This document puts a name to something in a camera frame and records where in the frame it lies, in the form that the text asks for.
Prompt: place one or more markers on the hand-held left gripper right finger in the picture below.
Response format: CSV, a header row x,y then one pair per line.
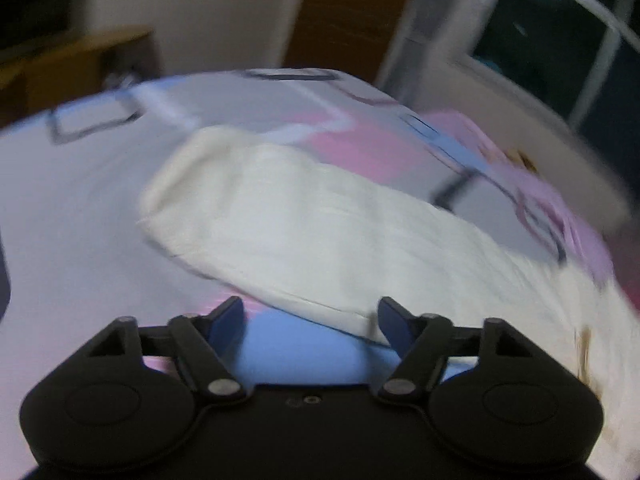
x,y
392,325

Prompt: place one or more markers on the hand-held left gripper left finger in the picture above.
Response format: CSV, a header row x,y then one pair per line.
x,y
227,321

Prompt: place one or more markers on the cream large garment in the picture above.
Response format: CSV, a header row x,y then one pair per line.
x,y
320,230

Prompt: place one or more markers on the patterned bed sheet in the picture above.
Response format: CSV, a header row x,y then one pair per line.
x,y
90,240

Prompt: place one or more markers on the pink blanket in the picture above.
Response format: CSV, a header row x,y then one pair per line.
x,y
545,195

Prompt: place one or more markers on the yellow soft toy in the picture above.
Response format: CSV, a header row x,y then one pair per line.
x,y
520,160

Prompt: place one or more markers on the wooden cabinet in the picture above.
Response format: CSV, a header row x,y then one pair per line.
x,y
75,70

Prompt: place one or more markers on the wooden door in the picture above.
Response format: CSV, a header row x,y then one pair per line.
x,y
350,15

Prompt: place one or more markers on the window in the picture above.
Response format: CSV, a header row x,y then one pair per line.
x,y
545,30

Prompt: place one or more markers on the dark television screen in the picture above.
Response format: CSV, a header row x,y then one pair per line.
x,y
30,0

